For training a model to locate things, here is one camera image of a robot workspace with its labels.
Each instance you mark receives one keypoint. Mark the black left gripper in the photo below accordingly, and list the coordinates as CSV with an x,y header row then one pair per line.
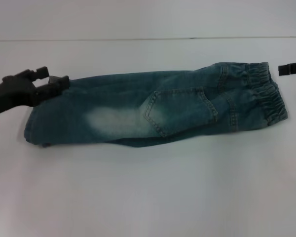
x,y
12,91

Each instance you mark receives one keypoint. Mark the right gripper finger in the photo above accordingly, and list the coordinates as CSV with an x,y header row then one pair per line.
x,y
292,69

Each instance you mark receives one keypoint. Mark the blue denim shorts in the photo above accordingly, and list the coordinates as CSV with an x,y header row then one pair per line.
x,y
138,98

